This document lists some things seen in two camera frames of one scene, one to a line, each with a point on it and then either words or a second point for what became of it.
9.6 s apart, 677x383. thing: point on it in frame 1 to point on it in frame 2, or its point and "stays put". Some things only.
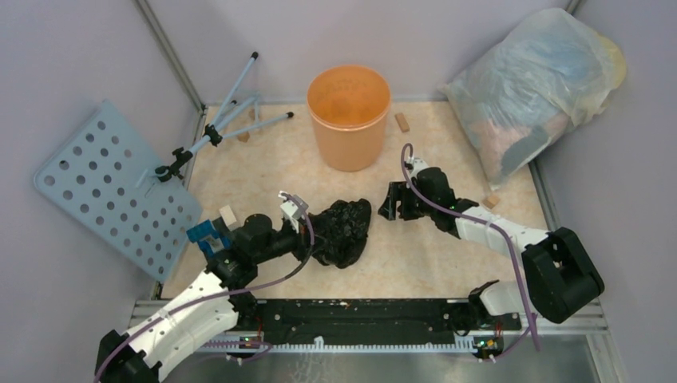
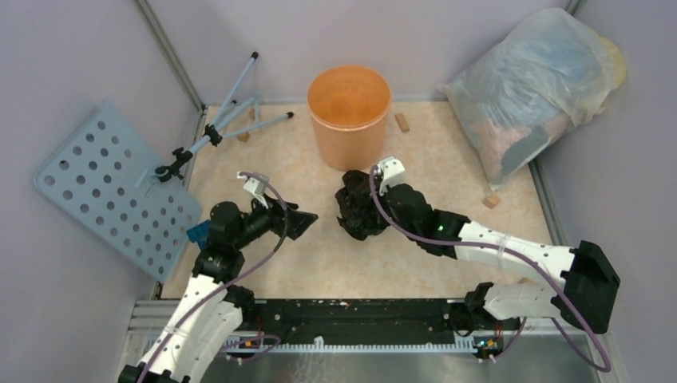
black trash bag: x=341 y=231 to x=358 y=216
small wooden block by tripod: x=243 y=136 stays put
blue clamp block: x=207 y=238 stays put
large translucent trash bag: x=548 y=76 stays put
